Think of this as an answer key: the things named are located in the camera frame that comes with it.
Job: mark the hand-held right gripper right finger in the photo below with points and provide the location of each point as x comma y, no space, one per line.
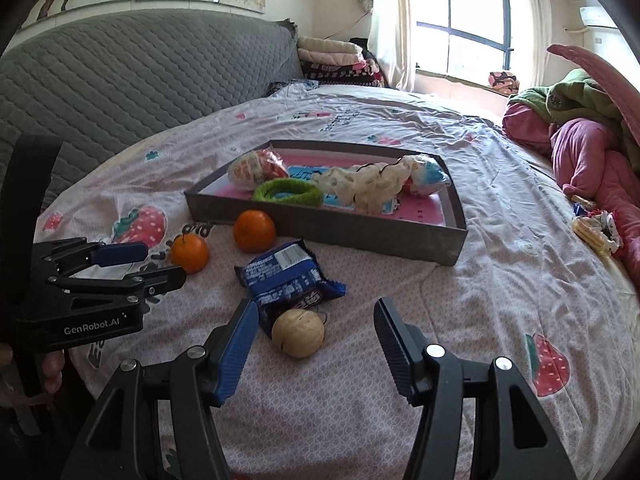
395,350

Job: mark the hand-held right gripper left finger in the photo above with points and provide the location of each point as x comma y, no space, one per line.
240,350

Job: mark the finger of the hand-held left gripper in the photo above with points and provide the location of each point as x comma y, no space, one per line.
122,254
125,287

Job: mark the walnut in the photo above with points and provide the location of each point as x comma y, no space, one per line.
298,334

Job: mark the orange with stem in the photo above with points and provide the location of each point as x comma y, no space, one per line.
190,255

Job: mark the blue snack packet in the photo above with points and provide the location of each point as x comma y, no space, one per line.
285,280

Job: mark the orange without stem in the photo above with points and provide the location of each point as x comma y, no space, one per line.
255,231

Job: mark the shallow grey cardboard box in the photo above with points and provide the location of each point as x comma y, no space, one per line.
350,232

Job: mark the red toy egg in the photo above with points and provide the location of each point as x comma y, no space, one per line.
255,170

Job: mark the cream scrunchie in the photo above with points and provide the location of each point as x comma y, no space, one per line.
370,185

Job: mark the blue toy egg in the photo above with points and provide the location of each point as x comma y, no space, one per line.
427,177

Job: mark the person's left hand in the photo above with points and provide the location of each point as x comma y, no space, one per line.
53,371

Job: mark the grey quilted headboard cover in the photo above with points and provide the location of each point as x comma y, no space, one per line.
125,70

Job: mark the yellow snack packet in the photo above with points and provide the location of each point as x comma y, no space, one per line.
590,234

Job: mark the small blue packet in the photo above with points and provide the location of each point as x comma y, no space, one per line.
582,208

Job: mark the blue patterned cloth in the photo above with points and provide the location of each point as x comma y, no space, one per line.
295,87

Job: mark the pink quilt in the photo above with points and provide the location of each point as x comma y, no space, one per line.
585,155

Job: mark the dark patterned folded blanket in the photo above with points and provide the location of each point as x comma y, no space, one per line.
345,76

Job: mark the pink folded blanket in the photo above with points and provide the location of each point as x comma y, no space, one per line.
332,60

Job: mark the patterned cushion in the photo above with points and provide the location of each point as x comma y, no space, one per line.
504,82

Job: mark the cream folded blanket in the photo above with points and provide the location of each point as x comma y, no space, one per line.
327,46

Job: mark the black cloth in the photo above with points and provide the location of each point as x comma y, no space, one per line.
364,49

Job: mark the green garment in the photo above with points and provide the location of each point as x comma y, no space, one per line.
580,95

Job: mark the cream curtain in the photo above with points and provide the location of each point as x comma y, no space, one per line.
395,25
530,30

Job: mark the window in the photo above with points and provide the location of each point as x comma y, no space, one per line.
470,15

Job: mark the pink quilted mat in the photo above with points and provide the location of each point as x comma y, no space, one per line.
595,67

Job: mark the white air conditioner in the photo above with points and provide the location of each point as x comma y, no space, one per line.
597,17

